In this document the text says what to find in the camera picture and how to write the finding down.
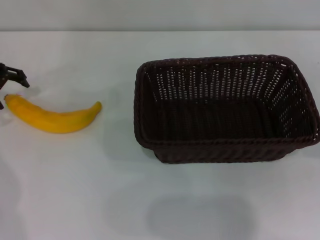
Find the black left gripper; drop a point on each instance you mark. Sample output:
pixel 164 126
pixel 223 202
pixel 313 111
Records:
pixel 2 75

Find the dark brown woven basket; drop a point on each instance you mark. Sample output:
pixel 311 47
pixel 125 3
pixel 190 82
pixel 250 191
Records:
pixel 212 125

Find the yellow banana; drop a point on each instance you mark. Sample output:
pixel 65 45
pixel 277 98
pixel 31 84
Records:
pixel 55 122

